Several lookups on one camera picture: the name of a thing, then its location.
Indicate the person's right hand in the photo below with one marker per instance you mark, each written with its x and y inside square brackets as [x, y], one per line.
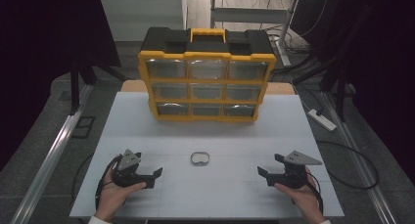
[306, 198]

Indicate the wooden table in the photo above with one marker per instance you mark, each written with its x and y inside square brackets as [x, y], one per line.
[133, 86]

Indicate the person's left hand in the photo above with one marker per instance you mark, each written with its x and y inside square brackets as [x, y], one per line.
[111, 198]

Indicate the white power strip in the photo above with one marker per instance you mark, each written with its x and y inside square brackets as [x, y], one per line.
[322, 120]

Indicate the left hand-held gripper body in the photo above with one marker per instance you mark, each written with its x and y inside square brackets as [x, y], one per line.
[129, 162]

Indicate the metal floor rail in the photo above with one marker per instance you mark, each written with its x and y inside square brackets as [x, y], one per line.
[362, 165]
[52, 162]

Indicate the dark curtain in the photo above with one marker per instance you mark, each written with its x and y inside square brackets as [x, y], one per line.
[381, 70]
[39, 54]

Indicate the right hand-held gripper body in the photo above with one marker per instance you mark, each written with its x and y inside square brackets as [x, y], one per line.
[293, 175]

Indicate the black metal stand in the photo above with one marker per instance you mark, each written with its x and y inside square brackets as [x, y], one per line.
[341, 93]
[75, 87]

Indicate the clear plastic drawer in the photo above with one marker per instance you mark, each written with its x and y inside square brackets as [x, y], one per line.
[207, 70]

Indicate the white metal desk frame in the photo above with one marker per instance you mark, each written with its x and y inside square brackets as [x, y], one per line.
[248, 14]

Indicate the grid of clear drawers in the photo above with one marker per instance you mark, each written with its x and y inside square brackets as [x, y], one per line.
[246, 70]

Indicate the yellow black organizer case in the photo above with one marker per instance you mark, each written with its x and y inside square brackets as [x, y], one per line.
[208, 44]

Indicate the dark floor hatch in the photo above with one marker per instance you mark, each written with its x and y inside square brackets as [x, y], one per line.
[84, 126]

